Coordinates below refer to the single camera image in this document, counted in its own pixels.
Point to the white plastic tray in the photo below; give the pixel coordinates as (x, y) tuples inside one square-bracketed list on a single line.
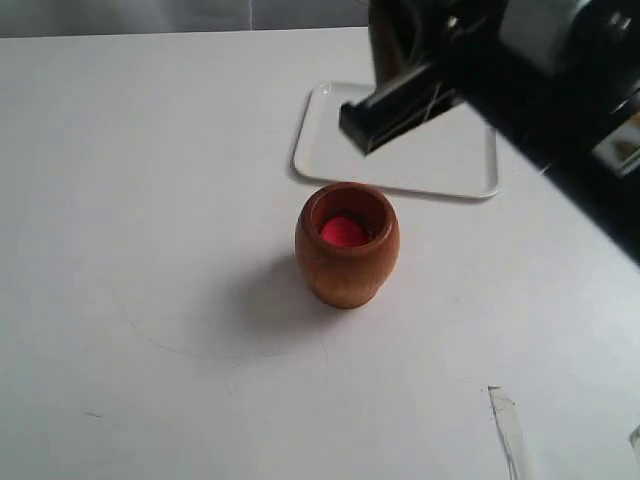
[(453, 155)]

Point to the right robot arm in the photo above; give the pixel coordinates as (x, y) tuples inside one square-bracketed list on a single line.
[(603, 183)]

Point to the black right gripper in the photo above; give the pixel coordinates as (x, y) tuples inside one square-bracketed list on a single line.
[(554, 77)]

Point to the brown wooden cup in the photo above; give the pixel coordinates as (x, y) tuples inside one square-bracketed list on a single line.
[(347, 277)]

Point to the red ball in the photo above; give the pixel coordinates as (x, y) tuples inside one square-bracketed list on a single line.
[(344, 232)]

